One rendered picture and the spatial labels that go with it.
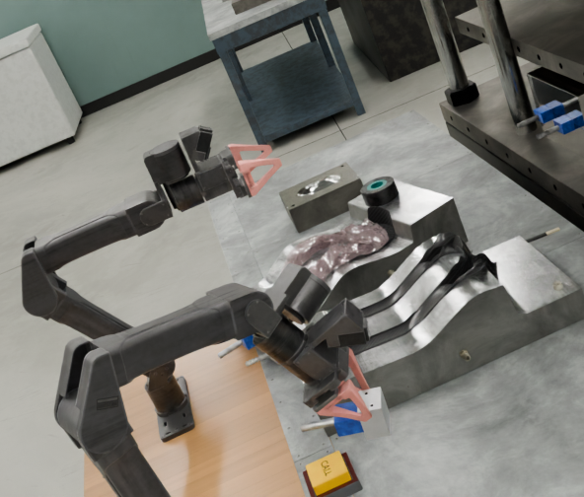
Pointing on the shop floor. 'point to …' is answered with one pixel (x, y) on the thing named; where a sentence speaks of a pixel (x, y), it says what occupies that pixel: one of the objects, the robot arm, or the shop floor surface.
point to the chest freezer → (12, 103)
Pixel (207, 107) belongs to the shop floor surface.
